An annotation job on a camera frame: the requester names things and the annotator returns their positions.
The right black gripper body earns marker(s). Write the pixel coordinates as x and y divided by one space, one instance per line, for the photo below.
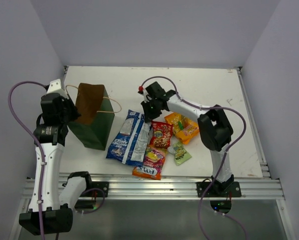
151 107

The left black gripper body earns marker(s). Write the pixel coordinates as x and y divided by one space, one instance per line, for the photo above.
69 113

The blue chips bag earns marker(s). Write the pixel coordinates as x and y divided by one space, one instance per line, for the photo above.
130 144

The green paper bag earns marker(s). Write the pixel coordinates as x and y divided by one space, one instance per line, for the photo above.
93 126

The Fox's fruit candy bag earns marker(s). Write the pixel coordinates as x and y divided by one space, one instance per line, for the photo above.
152 165

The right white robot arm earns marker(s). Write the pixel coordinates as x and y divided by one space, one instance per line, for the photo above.
214 127

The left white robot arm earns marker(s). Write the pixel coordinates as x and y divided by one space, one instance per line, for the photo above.
50 210

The red snack packet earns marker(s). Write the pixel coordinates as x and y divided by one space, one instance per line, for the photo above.
162 134

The orange candy packet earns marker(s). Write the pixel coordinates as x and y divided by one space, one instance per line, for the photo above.
184 129

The small green snack packet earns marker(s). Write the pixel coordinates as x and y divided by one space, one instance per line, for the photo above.
181 155

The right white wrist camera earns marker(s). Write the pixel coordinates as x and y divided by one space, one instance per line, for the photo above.
146 96

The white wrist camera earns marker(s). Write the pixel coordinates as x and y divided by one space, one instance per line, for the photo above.
56 86
146 96

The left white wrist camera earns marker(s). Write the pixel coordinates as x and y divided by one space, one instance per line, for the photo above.
56 86

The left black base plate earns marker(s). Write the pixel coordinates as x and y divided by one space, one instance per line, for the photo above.
97 189

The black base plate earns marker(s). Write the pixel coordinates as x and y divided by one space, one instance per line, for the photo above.
216 191
97 189

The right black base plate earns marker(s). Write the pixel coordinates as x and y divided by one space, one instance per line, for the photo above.
216 191

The aluminium mounting rail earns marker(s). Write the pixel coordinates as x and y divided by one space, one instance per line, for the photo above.
128 187

